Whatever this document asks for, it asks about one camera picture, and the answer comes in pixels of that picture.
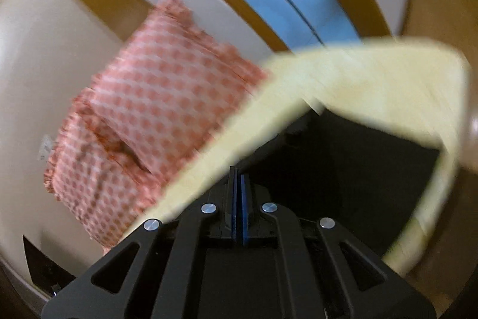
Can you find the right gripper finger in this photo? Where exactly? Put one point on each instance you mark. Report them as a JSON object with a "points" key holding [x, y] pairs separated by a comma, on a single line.
{"points": [[252, 197]]}

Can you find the black pants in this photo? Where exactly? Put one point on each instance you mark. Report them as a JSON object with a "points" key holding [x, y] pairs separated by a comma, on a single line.
{"points": [[325, 165]]}

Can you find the pink polka dot pillow right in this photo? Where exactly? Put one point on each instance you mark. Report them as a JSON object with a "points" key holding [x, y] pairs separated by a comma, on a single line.
{"points": [[170, 87]]}

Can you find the pink polka dot pillow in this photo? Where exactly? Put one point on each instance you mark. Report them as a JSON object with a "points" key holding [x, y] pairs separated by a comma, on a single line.
{"points": [[96, 176], [170, 87]]}

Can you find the pink polka dot pillow left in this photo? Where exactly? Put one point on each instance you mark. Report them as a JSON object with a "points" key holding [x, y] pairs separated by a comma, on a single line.
{"points": [[96, 176]]}

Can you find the yellow patterned bed sheet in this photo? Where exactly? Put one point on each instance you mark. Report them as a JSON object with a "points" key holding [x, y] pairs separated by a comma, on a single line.
{"points": [[414, 89]]}

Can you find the dark bedside furniture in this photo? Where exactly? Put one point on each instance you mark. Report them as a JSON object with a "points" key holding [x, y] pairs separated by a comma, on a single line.
{"points": [[44, 272]]}

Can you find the white wall switch plate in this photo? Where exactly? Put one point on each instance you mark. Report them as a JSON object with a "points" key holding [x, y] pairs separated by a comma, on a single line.
{"points": [[46, 147]]}

